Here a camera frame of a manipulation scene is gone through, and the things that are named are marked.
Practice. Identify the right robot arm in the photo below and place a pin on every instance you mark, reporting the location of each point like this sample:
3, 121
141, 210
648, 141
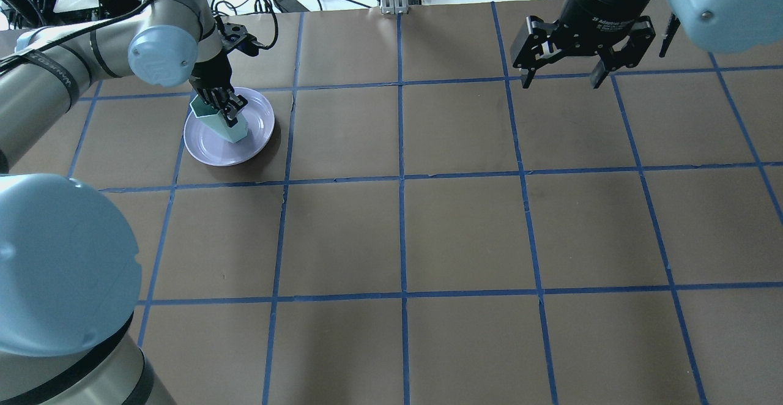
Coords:
721, 26

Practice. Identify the black power adapter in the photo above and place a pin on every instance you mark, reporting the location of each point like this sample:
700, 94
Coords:
290, 6

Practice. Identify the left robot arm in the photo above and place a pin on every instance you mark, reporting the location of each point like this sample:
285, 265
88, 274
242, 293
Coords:
70, 278

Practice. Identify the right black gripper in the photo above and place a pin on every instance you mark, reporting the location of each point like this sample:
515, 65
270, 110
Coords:
598, 7

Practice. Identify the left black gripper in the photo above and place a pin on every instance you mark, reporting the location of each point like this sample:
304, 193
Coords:
211, 77

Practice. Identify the lavender plate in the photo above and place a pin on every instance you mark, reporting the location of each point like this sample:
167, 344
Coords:
206, 147

